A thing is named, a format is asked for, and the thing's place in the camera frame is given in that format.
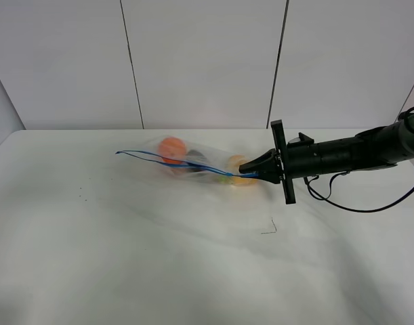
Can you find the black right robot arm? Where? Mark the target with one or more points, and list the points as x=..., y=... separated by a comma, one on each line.
x=379, y=148

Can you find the purple eggplant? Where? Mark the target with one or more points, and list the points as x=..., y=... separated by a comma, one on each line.
x=201, y=169

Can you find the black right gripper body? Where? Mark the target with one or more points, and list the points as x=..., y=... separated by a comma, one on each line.
x=305, y=157

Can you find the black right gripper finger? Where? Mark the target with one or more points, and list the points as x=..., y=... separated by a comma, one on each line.
x=268, y=176
x=265, y=162

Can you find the orange fruit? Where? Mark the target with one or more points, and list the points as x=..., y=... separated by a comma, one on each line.
x=172, y=150

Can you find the clear zip bag blue seal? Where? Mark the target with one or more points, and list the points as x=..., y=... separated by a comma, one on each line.
x=186, y=160

